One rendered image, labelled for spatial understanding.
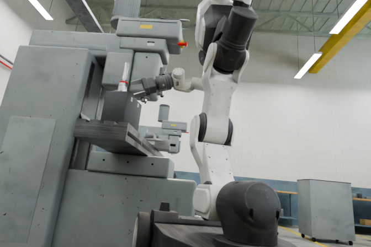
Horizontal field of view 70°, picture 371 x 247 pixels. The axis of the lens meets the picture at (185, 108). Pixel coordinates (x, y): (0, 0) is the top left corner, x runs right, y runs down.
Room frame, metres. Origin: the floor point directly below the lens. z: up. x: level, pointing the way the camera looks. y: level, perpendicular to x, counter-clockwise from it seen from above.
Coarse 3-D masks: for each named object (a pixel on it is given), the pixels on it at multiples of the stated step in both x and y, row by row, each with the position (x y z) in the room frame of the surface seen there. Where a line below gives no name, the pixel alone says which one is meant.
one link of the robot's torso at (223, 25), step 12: (240, 12) 0.89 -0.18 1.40; (252, 12) 0.92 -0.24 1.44; (228, 24) 0.94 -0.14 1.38; (240, 24) 0.91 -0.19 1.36; (252, 24) 0.92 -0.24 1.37; (216, 36) 1.06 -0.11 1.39; (228, 36) 0.97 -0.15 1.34; (240, 36) 0.95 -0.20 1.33; (240, 48) 0.99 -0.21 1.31; (228, 72) 1.10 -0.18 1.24
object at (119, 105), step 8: (112, 96) 1.26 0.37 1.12; (120, 96) 1.25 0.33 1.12; (128, 96) 1.26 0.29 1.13; (104, 104) 1.27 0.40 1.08; (112, 104) 1.26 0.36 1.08; (120, 104) 1.25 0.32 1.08; (128, 104) 1.28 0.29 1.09; (136, 104) 1.38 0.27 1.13; (104, 112) 1.27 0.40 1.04; (112, 112) 1.26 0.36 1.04; (120, 112) 1.25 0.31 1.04; (128, 112) 1.29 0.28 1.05; (136, 112) 1.40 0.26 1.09; (112, 120) 1.26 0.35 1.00; (120, 120) 1.25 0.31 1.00; (128, 120) 1.31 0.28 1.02; (136, 120) 1.42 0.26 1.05; (136, 128) 1.44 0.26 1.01
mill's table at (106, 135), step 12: (84, 120) 1.13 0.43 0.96; (96, 120) 1.13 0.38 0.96; (84, 132) 1.13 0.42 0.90; (96, 132) 1.13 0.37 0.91; (108, 132) 1.12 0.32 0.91; (120, 132) 1.12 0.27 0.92; (132, 132) 1.21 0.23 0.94; (96, 144) 1.35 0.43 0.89; (108, 144) 1.30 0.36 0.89; (120, 144) 1.26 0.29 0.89; (132, 144) 1.24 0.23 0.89; (144, 144) 1.48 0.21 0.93; (156, 156) 1.93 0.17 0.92
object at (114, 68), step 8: (112, 56) 1.70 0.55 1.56; (120, 56) 1.70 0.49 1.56; (128, 56) 1.69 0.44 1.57; (112, 64) 1.70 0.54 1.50; (120, 64) 1.70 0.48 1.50; (104, 72) 1.71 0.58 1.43; (112, 72) 1.70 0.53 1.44; (120, 72) 1.70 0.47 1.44; (128, 72) 1.70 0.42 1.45; (104, 80) 1.70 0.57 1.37; (112, 80) 1.70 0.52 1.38; (120, 80) 1.70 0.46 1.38; (128, 80) 1.70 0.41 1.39; (112, 88) 1.76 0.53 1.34; (128, 88) 1.74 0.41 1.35
